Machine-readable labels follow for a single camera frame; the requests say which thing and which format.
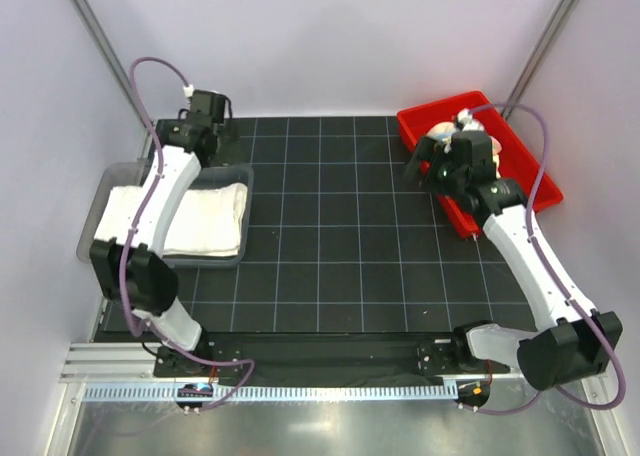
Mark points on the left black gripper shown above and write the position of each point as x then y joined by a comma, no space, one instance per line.
220,130

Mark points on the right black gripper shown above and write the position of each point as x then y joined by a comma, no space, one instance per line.
424,151

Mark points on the large white towel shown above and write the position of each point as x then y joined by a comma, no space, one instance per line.
207,223

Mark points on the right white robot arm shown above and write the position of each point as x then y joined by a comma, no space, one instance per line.
572,339

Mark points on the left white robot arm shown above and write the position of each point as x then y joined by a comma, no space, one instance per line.
130,269

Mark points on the patterned white cloth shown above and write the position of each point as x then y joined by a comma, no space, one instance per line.
444,130

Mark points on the clear plastic tray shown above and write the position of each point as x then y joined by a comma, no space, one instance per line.
134,174

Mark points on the red plastic bin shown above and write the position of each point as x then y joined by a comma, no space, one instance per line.
516,161

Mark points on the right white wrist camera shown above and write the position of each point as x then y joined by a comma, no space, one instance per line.
464,120

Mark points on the left aluminium frame post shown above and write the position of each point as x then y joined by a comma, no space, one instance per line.
106,50

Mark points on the aluminium frame post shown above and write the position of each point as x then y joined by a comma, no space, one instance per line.
550,34
106,50

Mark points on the slotted metal rail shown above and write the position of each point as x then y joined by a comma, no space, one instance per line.
200,392

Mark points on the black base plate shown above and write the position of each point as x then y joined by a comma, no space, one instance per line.
349,359

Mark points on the right aluminium frame post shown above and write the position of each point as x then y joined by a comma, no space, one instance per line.
550,34

